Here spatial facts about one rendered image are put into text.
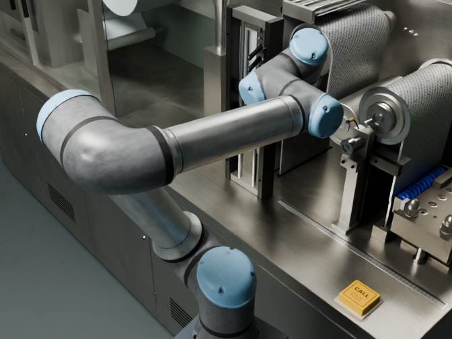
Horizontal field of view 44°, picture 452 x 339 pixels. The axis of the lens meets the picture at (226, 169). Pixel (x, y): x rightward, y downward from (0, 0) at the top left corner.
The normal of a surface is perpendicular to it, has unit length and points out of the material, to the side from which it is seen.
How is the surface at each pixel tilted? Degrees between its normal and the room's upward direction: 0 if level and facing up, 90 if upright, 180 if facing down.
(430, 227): 0
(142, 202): 93
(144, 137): 16
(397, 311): 0
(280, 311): 90
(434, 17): 90
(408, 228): 90
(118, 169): 72
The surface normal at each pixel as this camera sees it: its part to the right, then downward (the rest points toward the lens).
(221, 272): 0.07, -0.75
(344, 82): 0.66, 0.45
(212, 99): -0.75, 0.37
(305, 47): 0.03, -0.37
